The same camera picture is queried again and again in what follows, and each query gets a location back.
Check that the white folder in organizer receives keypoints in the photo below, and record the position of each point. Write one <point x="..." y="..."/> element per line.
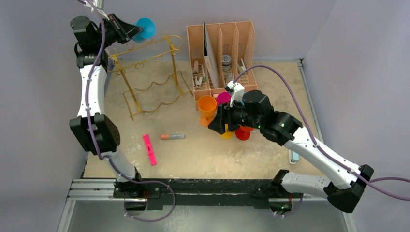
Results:
<point x="210" y="60"/>

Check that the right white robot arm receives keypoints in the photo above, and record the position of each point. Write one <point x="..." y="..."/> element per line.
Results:
<point x="342" y="183"/>

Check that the small white stapler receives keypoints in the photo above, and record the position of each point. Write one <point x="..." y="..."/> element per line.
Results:
<point x="241" y="66"/>

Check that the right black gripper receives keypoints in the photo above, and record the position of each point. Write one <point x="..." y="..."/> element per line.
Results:
<point x="225" y="116"/>

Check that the magenta plastic wine glass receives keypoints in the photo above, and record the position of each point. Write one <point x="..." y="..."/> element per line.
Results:
<point x="223" y="98"/>

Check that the aluminium table frame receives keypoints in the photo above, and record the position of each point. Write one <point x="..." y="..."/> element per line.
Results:
<point x="341" y="181"/>

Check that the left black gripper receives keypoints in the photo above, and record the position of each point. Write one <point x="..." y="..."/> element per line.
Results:
<point x="124" y="31"/>

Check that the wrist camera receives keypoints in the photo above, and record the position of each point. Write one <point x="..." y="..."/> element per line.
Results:
<point x="99" y="4"/>
<point x="236" y="90"/>

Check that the red plastic wine glass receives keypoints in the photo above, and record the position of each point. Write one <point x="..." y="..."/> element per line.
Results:
<point x="243" y="133"/>

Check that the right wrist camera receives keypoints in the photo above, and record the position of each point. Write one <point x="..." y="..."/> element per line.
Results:
<point x="236" y="90"/>

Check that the round grey tin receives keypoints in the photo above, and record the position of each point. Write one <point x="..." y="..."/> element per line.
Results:
<point x="226" y="62"/>

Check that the pink flat clip tool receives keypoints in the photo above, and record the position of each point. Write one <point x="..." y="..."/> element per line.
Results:
<point x="149" y="149"/>

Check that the dark blue wine glass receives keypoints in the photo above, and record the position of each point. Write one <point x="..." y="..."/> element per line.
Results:
<point x="148" y="30"/>

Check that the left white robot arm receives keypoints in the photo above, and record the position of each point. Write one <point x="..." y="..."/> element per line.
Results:
<point x="93" y="96"/>

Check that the yellow plastic wine glass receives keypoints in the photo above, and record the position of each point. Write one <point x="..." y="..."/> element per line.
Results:
<point x="228" y="134"/>

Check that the orange grey marker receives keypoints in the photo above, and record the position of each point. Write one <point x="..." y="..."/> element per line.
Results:
<point x="172" y="136"/>

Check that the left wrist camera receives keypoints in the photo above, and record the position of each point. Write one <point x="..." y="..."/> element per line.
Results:
<point x="99" y="4"/>

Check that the orange plastic wine glass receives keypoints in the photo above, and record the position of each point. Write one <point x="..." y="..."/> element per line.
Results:
<point x="207" y="106"/>

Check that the peach desk organizer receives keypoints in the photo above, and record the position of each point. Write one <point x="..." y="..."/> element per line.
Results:
<point x="236" y="39"/>

